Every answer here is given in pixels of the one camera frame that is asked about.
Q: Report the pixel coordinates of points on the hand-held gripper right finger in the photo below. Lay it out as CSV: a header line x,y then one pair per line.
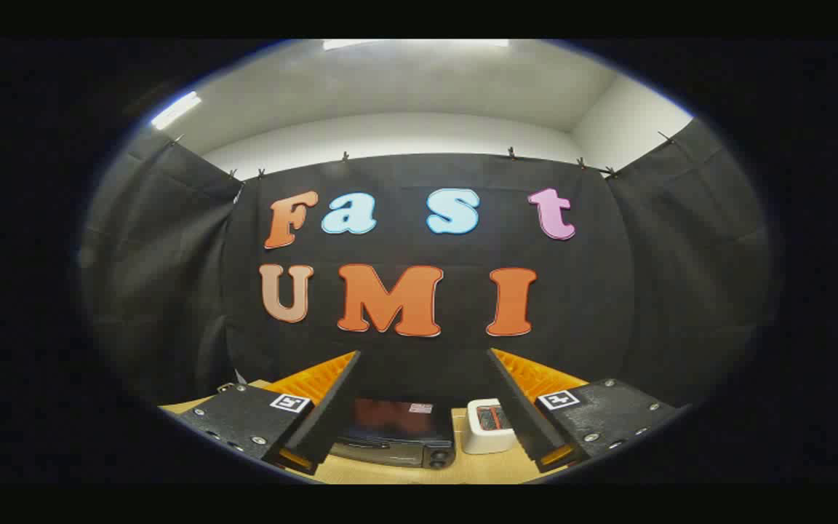
x,y
524,415

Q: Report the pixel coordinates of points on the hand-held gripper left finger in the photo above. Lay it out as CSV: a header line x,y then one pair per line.
x,y
332,415

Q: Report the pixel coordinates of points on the black toaster oven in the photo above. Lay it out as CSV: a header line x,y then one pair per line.
x,y
397,429

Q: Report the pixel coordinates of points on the white pop-up toaster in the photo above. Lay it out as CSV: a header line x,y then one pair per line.
x,y
484,438

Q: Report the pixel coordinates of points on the ceiling light panel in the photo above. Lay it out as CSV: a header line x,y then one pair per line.
x,y
415,43
175,110

